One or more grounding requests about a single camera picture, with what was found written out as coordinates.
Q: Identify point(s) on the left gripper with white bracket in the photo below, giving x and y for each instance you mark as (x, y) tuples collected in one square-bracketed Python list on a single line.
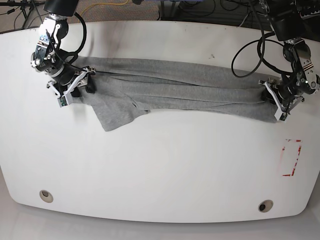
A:
[(278, 93)]

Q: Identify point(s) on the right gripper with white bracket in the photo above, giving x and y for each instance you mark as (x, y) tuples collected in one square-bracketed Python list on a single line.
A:
[(66, 83)]

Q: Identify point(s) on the grey T-shirt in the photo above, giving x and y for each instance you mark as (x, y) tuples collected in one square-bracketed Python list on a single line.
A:
[(129, 88)]

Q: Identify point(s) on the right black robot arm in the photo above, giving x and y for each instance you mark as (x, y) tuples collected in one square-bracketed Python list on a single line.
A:
[(49, 58)]

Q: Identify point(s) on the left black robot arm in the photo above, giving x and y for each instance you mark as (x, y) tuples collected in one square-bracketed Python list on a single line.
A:
[(287, 25)]

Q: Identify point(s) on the red tape rectangle marking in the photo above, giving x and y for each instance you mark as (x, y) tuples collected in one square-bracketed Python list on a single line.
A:
[(289, 157)]

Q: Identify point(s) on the black tripod stand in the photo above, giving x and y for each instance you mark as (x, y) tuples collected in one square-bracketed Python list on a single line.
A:
[(15, 14)]

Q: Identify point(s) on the right table cable grommet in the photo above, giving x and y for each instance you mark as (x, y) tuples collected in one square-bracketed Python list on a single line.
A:
[(265, 206)]

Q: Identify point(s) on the table cable grommet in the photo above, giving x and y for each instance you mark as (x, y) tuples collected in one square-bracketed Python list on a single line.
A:
[(265, 206), (46, 196)]

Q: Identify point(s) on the left table cable grommet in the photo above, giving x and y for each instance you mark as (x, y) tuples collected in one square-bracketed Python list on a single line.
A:
[(46, 196)]

